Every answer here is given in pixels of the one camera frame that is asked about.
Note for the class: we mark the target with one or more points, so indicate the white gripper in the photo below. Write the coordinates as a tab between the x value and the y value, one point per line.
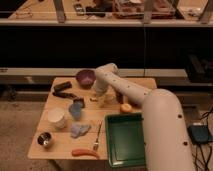
105	99

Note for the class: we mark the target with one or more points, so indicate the yellow banana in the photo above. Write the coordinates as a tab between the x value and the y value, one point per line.
93	99

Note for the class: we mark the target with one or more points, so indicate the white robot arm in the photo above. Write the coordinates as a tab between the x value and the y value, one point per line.
167	146

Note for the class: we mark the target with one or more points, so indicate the purple bowl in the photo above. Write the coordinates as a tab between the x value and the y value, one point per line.
85	78

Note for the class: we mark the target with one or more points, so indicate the orange fruit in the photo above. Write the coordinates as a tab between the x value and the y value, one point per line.
126	108

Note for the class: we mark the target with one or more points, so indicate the small dark box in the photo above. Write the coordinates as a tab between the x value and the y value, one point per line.
80	101

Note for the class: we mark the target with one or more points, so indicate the blue toy piece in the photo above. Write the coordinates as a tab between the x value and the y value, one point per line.
75	110

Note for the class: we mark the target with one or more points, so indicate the green plastic tray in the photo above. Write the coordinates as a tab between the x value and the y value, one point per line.
125	141

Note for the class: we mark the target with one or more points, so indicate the wooden table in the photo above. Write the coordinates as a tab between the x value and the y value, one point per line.
63	143

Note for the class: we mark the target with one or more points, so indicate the light blue cloth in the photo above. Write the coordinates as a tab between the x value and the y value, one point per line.
79	130

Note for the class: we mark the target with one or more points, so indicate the dark brown block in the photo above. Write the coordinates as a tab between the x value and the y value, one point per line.
62	86

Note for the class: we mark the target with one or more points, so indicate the dark brown eggplant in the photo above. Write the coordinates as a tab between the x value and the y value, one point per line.
64	95

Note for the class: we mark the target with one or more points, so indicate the silver fork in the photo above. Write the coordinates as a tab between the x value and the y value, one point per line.
96	143

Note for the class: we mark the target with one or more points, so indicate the white paper cup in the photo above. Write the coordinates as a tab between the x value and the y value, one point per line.
56	117

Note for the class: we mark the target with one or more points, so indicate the orange carrot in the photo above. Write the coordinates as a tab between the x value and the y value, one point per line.
84	152

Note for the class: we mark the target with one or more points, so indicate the small metal cup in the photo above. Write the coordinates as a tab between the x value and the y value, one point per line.
45	139

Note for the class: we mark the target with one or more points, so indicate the black foot pedal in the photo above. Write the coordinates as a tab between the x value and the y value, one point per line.
200	134

